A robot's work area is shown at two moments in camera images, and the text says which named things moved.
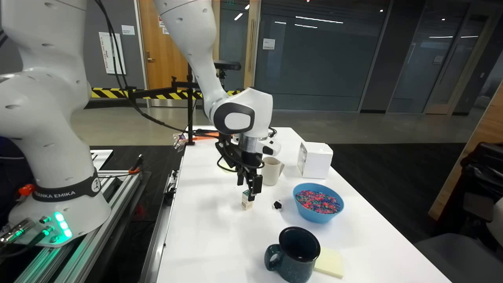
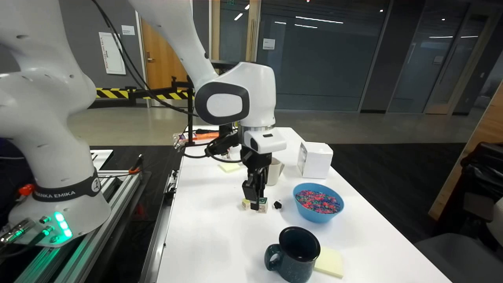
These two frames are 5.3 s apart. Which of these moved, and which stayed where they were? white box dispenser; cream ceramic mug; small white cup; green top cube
Moved: green top cube
Stayed: small white cup; cream ceramic mug; white box dispenser
